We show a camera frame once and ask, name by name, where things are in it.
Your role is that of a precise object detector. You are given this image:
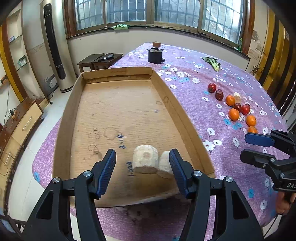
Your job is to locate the tower air conditioner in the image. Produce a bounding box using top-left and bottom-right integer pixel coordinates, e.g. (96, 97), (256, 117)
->
(40, 0), (76, 93)

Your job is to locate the window with grille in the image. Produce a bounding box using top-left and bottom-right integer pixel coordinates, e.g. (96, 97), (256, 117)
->
(62, 0), (255, 53)

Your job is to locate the orange tangerine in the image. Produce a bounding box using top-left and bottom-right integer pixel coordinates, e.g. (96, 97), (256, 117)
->
(246, 115), (256, 126)
(225, 95), (236, 106)
(228, 108), (240, 121)
(247, 126), (257, 133)

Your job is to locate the green bok choy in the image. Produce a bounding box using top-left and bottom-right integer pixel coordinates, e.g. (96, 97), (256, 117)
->
(202, 56), (221, 72)

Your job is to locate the large dark red jujube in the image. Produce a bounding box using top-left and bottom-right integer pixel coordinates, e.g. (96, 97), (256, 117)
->
(215, 89), (224, 101)

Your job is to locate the dark wooden side table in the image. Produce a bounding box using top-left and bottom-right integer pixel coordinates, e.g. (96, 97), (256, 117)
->
(77, 53), (123, 73)

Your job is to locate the cardboard tray box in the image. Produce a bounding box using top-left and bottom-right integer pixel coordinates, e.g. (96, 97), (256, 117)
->
(53, 67), (214, 208)

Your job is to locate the black motor with cork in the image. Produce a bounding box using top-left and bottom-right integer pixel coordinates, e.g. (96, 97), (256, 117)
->
(147, 41), (165, 64)

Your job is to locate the wooden tv cabinet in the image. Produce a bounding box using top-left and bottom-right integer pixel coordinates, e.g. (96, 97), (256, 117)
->
(1, 98), (44, 213)

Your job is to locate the large cream sugarcane chunk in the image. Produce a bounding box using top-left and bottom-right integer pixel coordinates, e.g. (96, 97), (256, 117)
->
(132, 145), (159, 174)

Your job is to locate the person right hand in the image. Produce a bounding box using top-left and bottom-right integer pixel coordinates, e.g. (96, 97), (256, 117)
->
(275, 191), (295, 215)

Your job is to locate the green cloth on windowsill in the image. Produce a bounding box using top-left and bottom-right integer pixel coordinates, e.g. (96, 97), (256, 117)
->
(113, 23), (130, 31)

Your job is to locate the red cherry tomato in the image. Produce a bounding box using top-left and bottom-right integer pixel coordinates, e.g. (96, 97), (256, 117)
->
(208, 83), (217, 93)
(241, 103), (250, 115)

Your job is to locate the purple floral tablecloth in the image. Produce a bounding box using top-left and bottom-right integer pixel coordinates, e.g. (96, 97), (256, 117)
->
(32, 43), (287, 240)

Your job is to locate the green bottle on windowsill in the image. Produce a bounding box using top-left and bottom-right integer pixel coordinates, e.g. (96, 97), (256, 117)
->
(238, 38), (242, 51)

